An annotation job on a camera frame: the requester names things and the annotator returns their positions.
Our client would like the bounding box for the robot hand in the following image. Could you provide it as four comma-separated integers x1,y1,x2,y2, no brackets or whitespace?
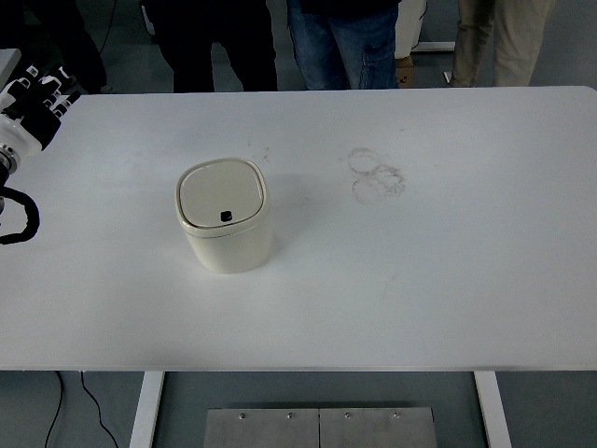
0,63,81,159

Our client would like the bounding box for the cream lidded trash bin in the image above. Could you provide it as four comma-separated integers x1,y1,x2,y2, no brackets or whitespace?
174,157,274,275

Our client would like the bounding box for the white side table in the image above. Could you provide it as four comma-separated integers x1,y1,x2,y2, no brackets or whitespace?
0,48,22,94

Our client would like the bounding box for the person in black trousers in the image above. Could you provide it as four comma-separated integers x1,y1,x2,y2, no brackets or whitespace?
139,0,279,94

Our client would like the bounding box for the person in blue jeans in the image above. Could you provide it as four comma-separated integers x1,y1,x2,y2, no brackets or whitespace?
285,0,400,91

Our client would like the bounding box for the white table leg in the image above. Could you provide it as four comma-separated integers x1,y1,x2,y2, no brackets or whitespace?
474,371,513,448
129,371,165,448

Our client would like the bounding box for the brown cardboard box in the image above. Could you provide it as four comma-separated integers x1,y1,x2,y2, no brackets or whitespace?
395,55,414,89

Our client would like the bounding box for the grey metal plate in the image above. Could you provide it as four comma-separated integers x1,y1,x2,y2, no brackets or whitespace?
203,408,321,448
318,406,437,448

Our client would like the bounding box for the person in beige trousers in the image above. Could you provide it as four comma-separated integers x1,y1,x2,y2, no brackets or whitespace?
447,0,559,89

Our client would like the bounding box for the thin black hanging cable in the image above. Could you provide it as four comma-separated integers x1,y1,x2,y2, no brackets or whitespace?
96,0,118,53

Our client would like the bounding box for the black floor cable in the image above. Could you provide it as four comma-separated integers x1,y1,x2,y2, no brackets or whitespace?
44,371,64,448
79,371,121,448

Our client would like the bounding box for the white desk frame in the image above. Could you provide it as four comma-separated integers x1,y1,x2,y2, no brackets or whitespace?
396,0,456,60

